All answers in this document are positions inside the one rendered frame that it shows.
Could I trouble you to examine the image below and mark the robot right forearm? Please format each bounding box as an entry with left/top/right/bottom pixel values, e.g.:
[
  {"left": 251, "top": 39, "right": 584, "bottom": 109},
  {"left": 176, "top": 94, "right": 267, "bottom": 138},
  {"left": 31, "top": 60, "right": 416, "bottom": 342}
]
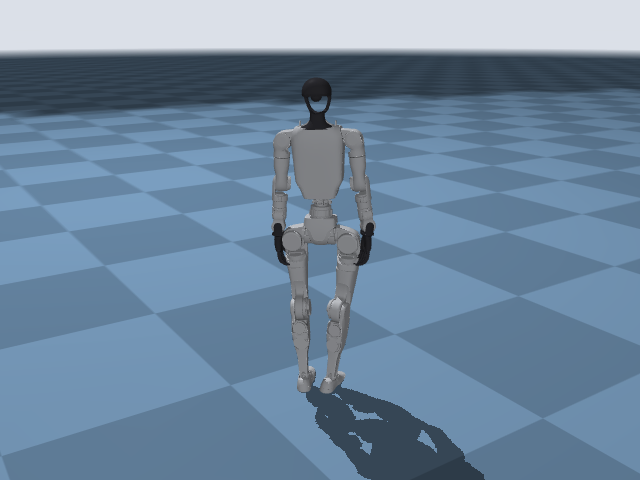
[{"left": 355, "top": 175, "right": 376, "bottom": 232}]

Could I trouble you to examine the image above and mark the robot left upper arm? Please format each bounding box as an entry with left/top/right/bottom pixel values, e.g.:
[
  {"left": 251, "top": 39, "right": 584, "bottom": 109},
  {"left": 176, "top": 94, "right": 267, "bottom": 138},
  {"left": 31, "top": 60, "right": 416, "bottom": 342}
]
[{"left": 273, "top": 129, "right": 293, "bottom": 191}]

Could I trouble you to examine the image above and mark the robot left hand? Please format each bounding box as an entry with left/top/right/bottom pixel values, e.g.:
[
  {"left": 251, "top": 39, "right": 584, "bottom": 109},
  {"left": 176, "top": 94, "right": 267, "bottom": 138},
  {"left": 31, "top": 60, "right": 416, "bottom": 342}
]
[{"left": 272, "top": 223, "right": 290, "bottom": 265}]

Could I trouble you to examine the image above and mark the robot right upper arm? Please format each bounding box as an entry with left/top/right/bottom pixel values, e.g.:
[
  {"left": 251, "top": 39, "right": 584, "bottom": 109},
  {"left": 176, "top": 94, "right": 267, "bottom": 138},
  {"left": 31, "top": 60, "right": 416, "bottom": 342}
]
[{"left": 341, "top": 128, "right": 366, "bottom": 192}]

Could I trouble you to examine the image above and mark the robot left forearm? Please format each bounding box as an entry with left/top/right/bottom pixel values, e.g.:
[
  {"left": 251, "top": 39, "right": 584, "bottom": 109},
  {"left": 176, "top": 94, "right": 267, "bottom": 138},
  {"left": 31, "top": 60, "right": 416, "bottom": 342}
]
[{"left": 271, "top": 175, "right": 288, "bottom": 232}]

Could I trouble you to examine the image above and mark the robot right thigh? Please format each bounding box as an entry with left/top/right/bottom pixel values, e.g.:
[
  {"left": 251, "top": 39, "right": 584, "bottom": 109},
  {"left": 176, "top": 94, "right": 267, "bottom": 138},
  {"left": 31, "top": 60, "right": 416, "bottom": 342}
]
[{"left": 326, "top": 224, "right": 361, "bottom": 322}]

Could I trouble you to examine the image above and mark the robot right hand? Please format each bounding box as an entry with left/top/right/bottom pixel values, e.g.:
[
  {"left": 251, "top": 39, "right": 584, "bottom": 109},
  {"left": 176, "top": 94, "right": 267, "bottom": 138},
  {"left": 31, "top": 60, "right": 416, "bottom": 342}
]
[{"left": 353, "top": 223, "right": 374, "bottom": 266}]

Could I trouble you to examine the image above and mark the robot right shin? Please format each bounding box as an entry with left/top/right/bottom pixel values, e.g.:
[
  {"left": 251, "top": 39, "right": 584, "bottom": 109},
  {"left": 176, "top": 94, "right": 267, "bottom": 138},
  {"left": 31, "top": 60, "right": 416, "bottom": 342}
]
[{"left": 326, "top": 302, "right": 350, "bottom": 380}]

